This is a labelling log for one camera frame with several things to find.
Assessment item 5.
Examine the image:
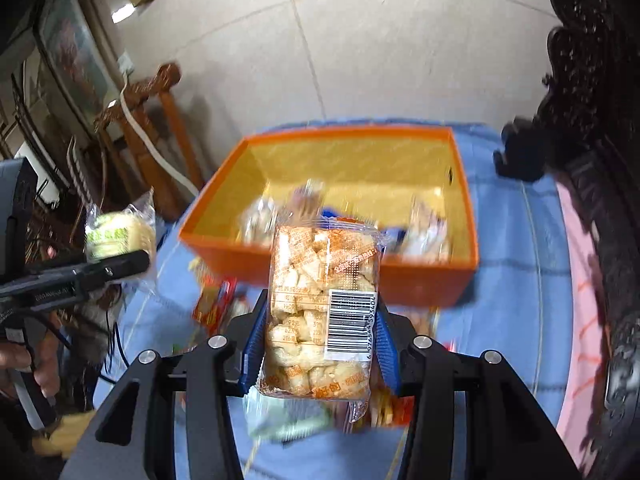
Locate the pale green cake packet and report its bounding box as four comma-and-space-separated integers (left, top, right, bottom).
85, 188, 156, 261

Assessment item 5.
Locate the orange rice cracker packet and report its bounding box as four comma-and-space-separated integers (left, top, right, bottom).
257, 218, 383, 420

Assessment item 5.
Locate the person left hand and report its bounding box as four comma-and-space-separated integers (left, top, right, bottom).
0, 332, 60, 399

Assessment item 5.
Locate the pink cloth edge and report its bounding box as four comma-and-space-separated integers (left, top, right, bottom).
554, 174, 608, 474

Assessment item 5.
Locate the blue checked tablecloth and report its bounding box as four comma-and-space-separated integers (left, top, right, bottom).
93, 124, 573, 479

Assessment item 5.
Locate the light green snack bag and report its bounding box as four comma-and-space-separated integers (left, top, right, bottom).
243, 387, 333, 442

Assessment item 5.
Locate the red biscuit packet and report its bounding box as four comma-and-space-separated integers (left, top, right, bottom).
191, 276, 238, 336

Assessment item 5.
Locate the brown wooden chair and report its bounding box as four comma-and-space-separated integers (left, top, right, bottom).
94, 62, 204, 221

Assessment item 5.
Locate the orange cardboard box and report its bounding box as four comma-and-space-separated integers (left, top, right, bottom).
179, 124, 480, 308

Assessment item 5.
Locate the black cable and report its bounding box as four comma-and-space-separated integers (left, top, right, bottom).
44, 284, 132, 386

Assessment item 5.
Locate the white power cable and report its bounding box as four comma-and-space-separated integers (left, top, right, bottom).
117, 54, 202, 198

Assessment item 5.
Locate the framed wall picture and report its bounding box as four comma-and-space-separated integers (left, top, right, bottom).
38, 0, 119, 127

